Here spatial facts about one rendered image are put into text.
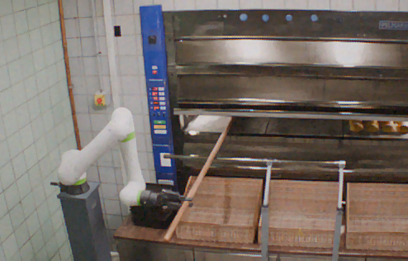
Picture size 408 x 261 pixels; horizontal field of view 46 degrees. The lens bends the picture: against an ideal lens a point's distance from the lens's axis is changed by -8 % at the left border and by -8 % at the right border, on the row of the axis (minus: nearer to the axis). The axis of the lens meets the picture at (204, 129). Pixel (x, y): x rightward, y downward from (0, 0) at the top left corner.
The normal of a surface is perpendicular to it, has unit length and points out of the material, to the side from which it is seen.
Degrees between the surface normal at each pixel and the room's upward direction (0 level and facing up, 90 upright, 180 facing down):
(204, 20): 90
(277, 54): 70
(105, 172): 90
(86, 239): 90
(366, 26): 92
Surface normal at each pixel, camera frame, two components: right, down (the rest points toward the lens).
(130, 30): -0.24, 0.37
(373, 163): -0.25, 0.03
